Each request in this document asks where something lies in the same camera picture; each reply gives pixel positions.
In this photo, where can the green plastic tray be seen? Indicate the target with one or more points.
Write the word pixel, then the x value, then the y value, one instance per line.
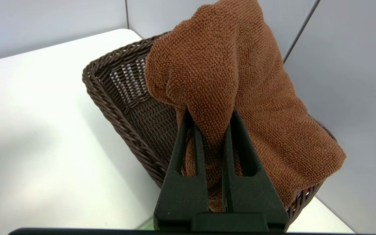
pixel 147 225

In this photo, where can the dark brown wicker basket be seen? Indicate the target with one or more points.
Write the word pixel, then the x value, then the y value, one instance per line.
pixel 119 111

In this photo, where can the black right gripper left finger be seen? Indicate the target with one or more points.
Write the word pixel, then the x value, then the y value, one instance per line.
pixel 181 192

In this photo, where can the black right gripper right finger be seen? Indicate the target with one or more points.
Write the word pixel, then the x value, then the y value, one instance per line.
pixel 250 192

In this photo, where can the brown microfiber towel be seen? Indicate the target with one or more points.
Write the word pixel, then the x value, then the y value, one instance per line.
pixel 227 65

